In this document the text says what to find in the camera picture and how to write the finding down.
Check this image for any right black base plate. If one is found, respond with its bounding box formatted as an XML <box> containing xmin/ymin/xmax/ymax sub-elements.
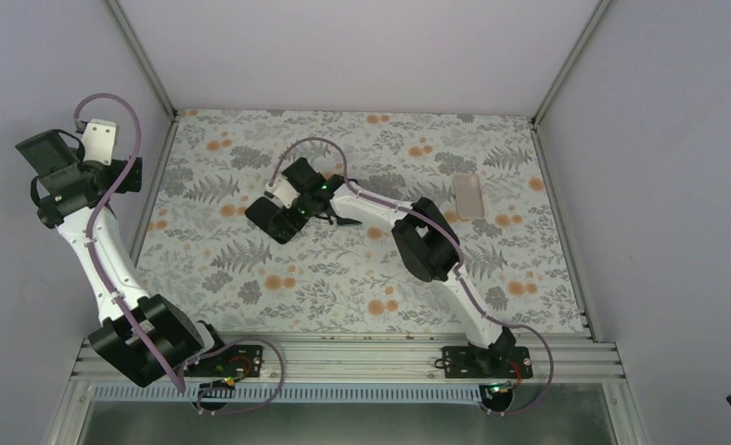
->
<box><xmin>433</xmin><ymin>346</ymin><xmax>534</xmax><ymax>379</ymax></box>

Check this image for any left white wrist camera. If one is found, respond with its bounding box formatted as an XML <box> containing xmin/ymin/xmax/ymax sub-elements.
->
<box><xmin>75</xmin><ymin>119</ymin><xmax>118</xmax><ymax>166</ymax></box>

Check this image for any black phone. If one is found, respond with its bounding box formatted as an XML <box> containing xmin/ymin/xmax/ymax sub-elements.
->
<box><xmin>331</xmin><ymin>214</ymin><xmax>363</xmax><ymax>227</ymax></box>
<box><xmin>245</xmin><ymin>197</ymin><xmax>307</xmax><ymax>245</ymax></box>

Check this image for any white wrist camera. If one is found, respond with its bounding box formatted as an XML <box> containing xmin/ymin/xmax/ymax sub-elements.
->
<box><xmin>265</xmin><ymin>177</ymin><xmax>300</xmax><ymax>209</ymax></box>
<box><xmin>75</xmin><ymin>119</ymin><xmax>118</xmax><ymax>166</ymax></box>

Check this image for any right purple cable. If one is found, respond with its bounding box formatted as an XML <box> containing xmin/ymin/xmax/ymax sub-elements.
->
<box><xmin>269</xmin><ymin>137</ymin><xmax>556</xmax><ymax>417</ymax></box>

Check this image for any floral patterned table mat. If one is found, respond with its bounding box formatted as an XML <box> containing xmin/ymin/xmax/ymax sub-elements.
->
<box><xmin>139</xmin><ymin>108</ymin><xmax>585</xmax><ymax>334</ymax></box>

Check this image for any aluminium rail frame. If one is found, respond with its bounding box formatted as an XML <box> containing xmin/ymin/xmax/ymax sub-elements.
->
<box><xmin>70</xmin><ymin>334</ymin><xmax>627</xmax><ymax>385</ymax></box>

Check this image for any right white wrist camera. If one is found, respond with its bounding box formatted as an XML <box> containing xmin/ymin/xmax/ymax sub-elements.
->
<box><xmin>265</xmin><ymin>177</ymin><xmax>300</xmax><ymax>209</ymax></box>

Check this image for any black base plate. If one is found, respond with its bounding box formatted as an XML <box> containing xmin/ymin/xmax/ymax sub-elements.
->
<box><xmin>433</xmin><ymin>346</ymin><xmax>534</xmax><ymax>379</ymax></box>
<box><xmin>185</xmin><ymin>344</ymin><xmax>263</xmax><ymax>379</ymax></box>

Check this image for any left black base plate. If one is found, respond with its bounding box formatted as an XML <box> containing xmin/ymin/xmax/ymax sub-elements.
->
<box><xmin>185</xmin><ymin>344</ymin><xmax>263</xmax><ymax>379</ymax></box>

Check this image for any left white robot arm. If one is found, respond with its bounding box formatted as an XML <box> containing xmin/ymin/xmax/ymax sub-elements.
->
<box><xmin>15</xmin><ymin>122</ymin><xmax>231</xmax><ymax>391</ymax></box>

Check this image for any beige phone case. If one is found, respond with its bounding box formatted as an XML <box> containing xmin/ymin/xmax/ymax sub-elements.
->
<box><xmin>453</xmin><ymin>172</ymin><xmax>486</xmax><ymax>220</ymax></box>

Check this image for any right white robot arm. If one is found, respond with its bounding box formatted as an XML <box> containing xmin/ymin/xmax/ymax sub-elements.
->
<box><xmin>255</xmin><ymin>158</ymin><xmax>517</xmax><ymax>377</ymax></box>

